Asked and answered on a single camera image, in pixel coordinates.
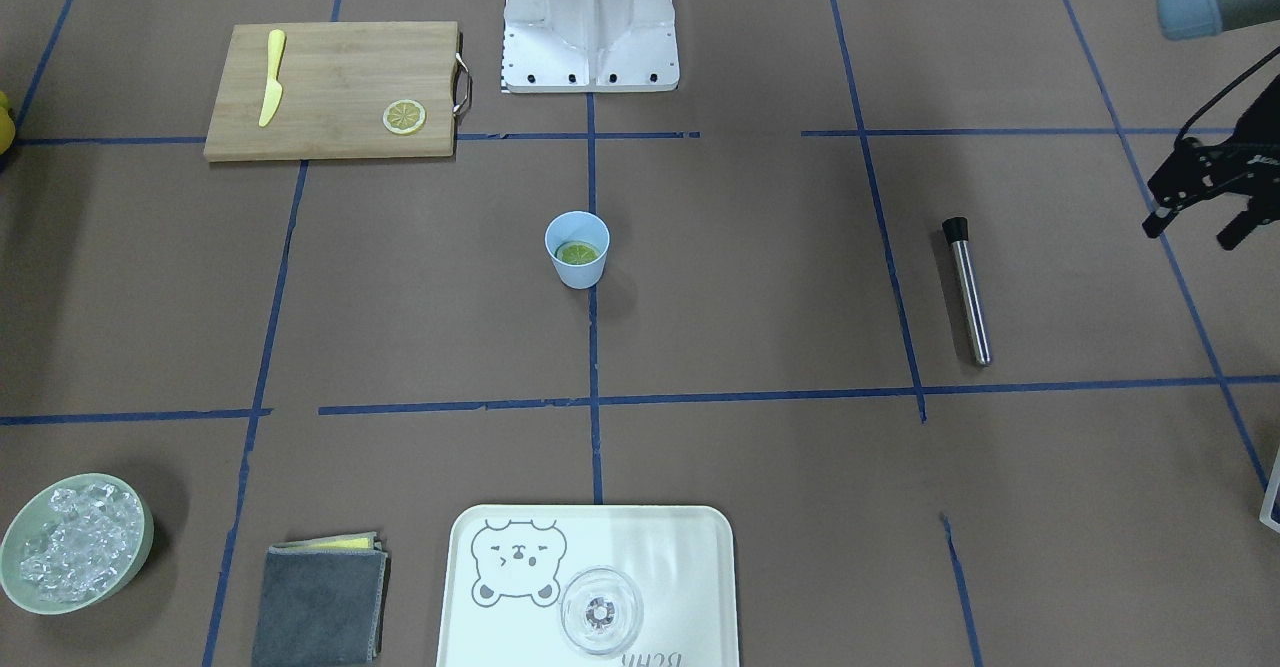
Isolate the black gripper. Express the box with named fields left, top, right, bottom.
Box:
left=1216, top=97, right=1279, bottom=251

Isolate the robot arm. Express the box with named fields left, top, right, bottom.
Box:
left=1143, top=0, right=1277, bottom=251

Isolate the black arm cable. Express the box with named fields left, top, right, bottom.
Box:
left=1178, top=45, right=1280, bottom=149

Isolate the green bowl of ice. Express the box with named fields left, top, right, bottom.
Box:
left=3, top=474, right=155, bottom=616

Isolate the grey folded cloth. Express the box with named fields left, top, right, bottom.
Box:
left=251, top=533, right=390, bottom=666

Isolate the whole yellow lemon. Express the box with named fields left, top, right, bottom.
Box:
left=0, top=90, right=17, bottom=156

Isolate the light blue plastic cup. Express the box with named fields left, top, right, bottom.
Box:
left=544, top=211, right=611, bottom=291

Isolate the clear wine glass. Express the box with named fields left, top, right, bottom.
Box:
left=559, top=565, right=645, bottom=657

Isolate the lemon slice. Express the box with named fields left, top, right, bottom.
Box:
left=554, top=239, right=602, bottom=266
left=381, top=99, right=428, bottom=137

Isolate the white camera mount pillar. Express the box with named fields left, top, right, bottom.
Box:
left=500, top=0, right=681, bottom=93

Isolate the yellow plastic knife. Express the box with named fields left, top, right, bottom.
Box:
left=259, top=28, right=287, bottom=128

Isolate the wooden cutting board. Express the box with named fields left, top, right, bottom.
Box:
left=204, top=20, right=470, bottom=164

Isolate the white wire cup rack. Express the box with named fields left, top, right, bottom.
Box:
left=1258, top=453, right=1280, bottom=534

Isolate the cream bear tray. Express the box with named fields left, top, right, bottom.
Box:
left=436, top=504, right=741, bottom=666

